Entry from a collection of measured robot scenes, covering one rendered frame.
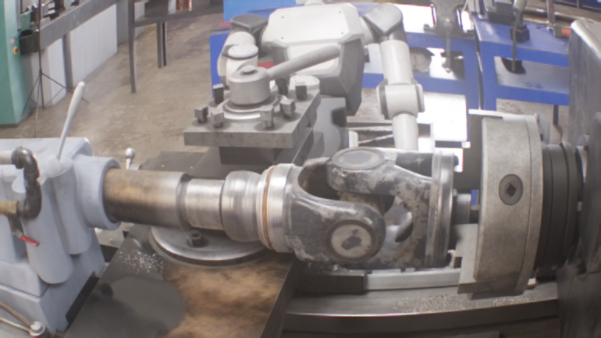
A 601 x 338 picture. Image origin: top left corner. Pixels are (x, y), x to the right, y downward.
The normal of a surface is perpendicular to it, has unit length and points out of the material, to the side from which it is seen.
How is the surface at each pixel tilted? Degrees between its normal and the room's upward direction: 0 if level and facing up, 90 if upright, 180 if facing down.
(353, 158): 0
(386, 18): 46
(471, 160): 80
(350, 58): 64
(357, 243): 90
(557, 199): 55
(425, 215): 90
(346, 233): 90
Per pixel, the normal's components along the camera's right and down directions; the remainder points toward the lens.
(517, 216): -0.22, -0.02
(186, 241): -0.07, -0.90
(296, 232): -0.45, 0.41
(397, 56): -0.16, -0.32
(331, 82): -0.09, 0.44
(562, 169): -0.16, -0.59
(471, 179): -0.21, 0.27
